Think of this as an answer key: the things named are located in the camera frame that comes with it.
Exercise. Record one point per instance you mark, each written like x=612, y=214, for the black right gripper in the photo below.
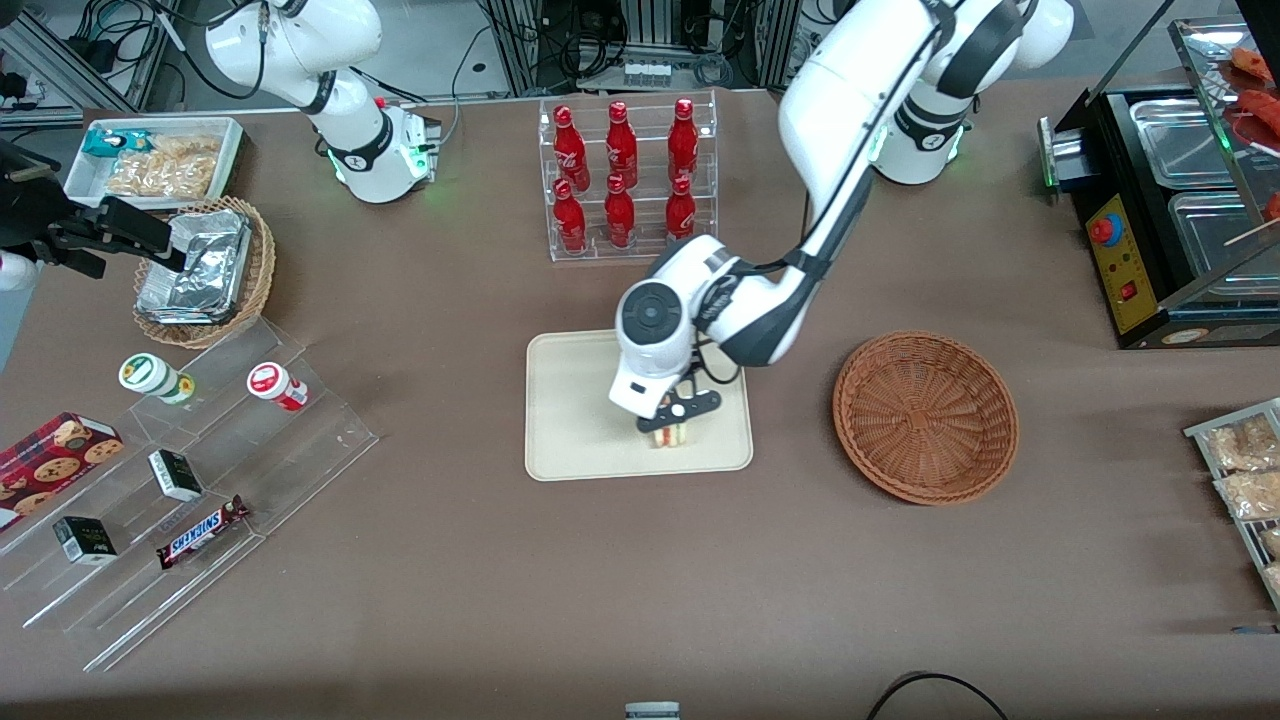
x=32, y=215

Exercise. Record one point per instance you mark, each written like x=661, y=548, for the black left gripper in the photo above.
x=688, y=376

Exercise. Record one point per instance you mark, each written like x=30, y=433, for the triangular sandwich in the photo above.
x=669, y=437

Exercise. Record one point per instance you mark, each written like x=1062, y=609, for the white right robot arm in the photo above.
x=300, y=50

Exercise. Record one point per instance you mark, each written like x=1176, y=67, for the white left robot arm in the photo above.
x=850, y=100

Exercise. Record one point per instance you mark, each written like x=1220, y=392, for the light wicker basket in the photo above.
x=258, y=270

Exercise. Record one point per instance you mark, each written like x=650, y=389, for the beige plastic tray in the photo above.
x=570, y=420

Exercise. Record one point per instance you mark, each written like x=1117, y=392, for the brown wicker basket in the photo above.
x=925, y=420

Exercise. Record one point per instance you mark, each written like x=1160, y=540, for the silver foil packet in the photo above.
x=212, y=245
x=185, y=300

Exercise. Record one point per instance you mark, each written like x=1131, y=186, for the clear bag of chips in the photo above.
x=165, y=168

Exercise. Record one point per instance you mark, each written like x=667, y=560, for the green lid white cup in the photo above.
x=150, y=375

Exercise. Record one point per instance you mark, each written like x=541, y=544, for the white plastic bin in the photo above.
x=225, y=140

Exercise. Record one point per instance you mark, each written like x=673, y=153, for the teal snack packet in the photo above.
x=105, y=141

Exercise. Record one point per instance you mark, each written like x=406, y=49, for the red lid white cup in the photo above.
x=275, y=385

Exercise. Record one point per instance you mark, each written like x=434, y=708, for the small black box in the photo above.
x=175, y=475
x=85, y=540

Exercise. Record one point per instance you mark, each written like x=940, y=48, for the red cola bottle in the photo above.
x=680, y=210
x=619, y=215
x=571, y=150
x=621, y=145
x=569, y=220
x=683, y=140

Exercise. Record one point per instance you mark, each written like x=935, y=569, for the clear acrylic stepped display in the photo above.
x=250, y=470

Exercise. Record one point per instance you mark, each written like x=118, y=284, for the red tartan cookie box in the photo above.
x=55, y=460

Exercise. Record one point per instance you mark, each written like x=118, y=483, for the snickers chocolate bar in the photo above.
x=200, y=533

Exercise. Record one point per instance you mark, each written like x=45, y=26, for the small grey device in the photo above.
x=652, y=711

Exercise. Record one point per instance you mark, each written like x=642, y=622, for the clear acrylic bottle rack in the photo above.
x=645, y=140

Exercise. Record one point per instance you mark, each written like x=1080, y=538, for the white power strip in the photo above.
x=645, y=73

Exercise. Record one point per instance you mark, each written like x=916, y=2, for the black food warmer cabinet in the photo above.
x=1125, y=270

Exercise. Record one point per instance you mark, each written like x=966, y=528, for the clear bag of pastry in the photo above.
x=1271, y=542
x=1274, y=580
x=1245, y=445
x=1250, y=495

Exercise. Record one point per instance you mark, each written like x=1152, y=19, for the steel warmer pan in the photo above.
x=1215, y=235
x=1180, y=140

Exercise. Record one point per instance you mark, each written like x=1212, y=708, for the red sausage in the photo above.
x=1252, y=63
x=1262, y=118

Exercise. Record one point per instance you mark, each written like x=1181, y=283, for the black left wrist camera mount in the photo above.
x=695, y=404

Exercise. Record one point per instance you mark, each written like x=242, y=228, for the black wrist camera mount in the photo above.
x=72, y=252
x=695, y=404

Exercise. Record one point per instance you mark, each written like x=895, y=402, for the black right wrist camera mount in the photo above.
x=72, y=252

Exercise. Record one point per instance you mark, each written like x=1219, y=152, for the aluminium frame rail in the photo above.
x=60, y=60

